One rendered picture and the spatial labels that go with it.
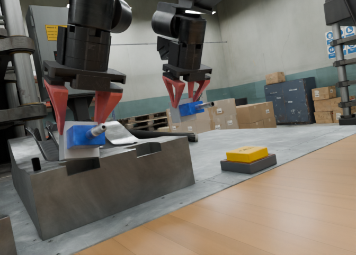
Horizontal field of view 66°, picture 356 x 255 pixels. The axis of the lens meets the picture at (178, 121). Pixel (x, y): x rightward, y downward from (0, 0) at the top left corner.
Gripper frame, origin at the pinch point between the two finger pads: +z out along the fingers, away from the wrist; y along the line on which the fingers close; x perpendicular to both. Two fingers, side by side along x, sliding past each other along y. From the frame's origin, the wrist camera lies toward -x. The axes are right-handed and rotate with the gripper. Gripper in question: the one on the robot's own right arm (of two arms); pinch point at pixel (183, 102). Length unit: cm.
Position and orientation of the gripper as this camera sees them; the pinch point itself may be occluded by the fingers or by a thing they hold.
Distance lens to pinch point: 67.7
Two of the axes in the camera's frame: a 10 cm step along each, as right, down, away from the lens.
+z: -1.0, 9.0, 4.3
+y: -8.1, 1.8, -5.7
